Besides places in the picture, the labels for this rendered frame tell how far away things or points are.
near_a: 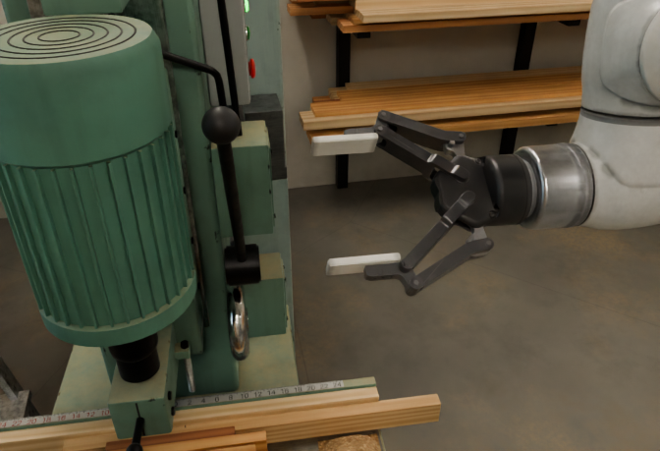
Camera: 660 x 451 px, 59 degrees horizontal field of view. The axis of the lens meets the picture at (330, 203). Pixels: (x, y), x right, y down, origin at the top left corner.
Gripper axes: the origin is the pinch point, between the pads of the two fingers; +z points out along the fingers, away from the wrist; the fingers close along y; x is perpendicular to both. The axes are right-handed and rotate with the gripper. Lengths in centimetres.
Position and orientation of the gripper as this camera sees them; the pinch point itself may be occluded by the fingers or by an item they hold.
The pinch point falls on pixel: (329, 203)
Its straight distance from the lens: 59.1
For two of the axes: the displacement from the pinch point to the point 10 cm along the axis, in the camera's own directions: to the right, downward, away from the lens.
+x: 0.8, -4.3, -9.0
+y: -1.2, -9.0, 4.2
